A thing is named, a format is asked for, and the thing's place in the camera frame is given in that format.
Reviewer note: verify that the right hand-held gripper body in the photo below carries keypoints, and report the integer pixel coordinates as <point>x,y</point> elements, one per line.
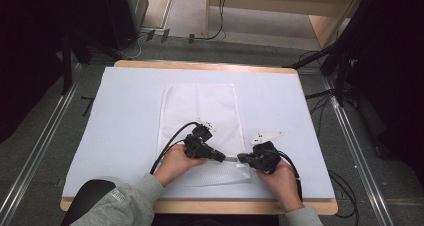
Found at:
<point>265,156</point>

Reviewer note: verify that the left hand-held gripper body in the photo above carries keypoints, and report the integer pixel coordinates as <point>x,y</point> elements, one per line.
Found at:
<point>198,141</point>

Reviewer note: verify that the white mesh laundry bag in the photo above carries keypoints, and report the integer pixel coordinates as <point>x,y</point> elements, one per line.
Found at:
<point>200,102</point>

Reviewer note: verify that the person's left hand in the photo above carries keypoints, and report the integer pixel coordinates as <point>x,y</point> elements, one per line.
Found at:
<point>175,164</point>

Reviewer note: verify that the person's right hand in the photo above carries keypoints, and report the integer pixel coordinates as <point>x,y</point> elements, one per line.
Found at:
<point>281,186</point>

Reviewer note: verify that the wooden table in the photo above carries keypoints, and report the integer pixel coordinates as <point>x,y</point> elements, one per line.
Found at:
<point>216,206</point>

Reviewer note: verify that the white table mat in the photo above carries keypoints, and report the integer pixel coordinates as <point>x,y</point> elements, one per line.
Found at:
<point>126,102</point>

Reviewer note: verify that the black metal stand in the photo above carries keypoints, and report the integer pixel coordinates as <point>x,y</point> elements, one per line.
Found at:
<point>340,76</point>

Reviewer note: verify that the black rounded chair part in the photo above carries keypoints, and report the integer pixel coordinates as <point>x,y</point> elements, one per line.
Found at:
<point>86,196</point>

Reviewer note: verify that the light wooden shelf unit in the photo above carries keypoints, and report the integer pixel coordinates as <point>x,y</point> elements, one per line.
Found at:
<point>320,27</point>

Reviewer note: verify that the dark cabinet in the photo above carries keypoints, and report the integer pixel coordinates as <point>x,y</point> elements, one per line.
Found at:
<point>128,9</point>

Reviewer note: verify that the metal floor rail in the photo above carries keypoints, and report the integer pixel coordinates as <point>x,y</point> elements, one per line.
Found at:
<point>36,142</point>
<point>358,156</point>

